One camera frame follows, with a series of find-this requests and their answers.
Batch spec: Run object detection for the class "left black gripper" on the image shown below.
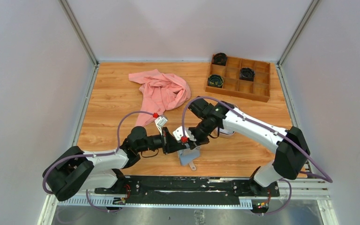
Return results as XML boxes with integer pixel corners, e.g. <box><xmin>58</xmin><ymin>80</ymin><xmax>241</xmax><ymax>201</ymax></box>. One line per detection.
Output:
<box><xmin>136</xmin><ymin>127</ymin><xmax>186</xmax><ymax>155</ymax></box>

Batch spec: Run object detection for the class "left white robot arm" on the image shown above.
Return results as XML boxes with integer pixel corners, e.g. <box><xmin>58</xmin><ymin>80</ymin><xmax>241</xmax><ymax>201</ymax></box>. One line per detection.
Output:
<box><xmin>43</xmin><ymin>126</ymin><xmax>194</xmax><ymax>201</ymax></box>

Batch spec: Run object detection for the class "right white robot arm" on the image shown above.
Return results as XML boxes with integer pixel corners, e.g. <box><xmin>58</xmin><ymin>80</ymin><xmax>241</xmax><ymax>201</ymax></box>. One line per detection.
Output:
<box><xmin>186</xmin><ymin>97</ymin><xmax>310</xmax><ymax>196</ymax></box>

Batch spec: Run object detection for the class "pink oval card tray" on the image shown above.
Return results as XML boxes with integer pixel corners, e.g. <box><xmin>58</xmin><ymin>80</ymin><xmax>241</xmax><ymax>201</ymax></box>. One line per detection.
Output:
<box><xmin>216</xmin><ymin>102</ymin><xmax>238</xmax><ymax>138</ymax></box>

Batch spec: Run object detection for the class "pink cloth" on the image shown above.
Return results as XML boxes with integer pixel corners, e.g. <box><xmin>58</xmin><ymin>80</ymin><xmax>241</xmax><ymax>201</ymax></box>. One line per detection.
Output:
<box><xmin>128</xmin><ymin>69</ymin><xmax>192</xmax><ymax>115</ymax></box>

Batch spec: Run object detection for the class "black coil bottom left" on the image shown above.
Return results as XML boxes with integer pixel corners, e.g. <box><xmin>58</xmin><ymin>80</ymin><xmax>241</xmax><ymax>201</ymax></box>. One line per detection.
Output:
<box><xmin>207</xmin><ymin>74</ymin><xmax>224</xmax><ymax>88</ymax></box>

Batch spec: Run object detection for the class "black coil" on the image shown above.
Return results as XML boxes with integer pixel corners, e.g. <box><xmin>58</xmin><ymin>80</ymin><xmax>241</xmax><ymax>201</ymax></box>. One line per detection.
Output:
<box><xmin>239</xmin><ymin>67</ymin><xmax>255</xmax><ymax>82</ymax></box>
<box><xmin>207</xmin><ymin>74</ymin><xmax>224</xmax><ymax>88</ymax></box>
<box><xmin>212</xmin><ymin>52</ymin><xmax>228</xmax><ymax>66</ymax></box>

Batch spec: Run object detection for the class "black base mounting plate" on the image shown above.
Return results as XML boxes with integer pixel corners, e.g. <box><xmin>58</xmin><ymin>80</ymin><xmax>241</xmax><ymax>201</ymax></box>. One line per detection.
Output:
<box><xmin>92</xmin><ymin>176</ymin><xmax>280</xmax><ymax>209</ymax></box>

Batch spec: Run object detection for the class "wooden compartment tray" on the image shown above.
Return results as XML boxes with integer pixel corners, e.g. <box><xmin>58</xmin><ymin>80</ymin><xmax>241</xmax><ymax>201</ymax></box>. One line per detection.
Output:
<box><xmin>205</xmin><ymin>55</ymin><xmax>271</xmax><ymax>102</ymax></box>

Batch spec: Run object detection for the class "black coil middle right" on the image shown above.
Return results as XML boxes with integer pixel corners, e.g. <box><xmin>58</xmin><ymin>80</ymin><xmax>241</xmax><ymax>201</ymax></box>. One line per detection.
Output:
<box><xmin>239</xmin><ymin>67</ymin><xmax>255</xmax><ymax>82</ymax></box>

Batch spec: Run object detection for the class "black coil top left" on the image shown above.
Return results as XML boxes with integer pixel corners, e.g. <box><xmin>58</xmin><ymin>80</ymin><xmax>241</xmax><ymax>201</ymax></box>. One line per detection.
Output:
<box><xmin>212</xmin><ymin>52</ymin><xmax>228</xmax><ymax>66</ymax></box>

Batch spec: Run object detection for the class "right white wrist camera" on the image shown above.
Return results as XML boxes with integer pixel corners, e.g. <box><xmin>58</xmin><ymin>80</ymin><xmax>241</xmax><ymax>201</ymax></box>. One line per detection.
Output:
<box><xmin>172</xmin><ymin>126</ymin><xmax>196</xmax><ymax>143</ymax></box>

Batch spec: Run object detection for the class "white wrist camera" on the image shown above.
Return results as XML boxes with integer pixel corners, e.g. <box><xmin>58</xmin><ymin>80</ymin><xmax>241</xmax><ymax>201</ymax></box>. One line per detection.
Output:
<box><xmin>154</xmin><ymin>115</ymin><xmax>168</xmax><ymax>135</ymax></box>
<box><xmin>172</xmin><ymin>126</ymin><xmax>196</xmax><ymax>143</ymax></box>

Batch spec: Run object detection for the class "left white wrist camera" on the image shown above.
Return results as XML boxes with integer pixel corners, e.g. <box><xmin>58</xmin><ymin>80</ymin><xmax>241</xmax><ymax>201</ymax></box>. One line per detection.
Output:
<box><xmin>154</xmin><ymin>115</ymin><xmax>168</xmax><ymax>135</ymax></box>

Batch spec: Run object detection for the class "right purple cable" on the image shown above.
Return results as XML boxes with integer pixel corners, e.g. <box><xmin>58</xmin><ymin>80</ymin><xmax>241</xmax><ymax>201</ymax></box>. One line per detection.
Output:
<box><xmin>180</xmin><ymin>96</ymin><xmax>333</xmax><ymax>216</ymax></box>

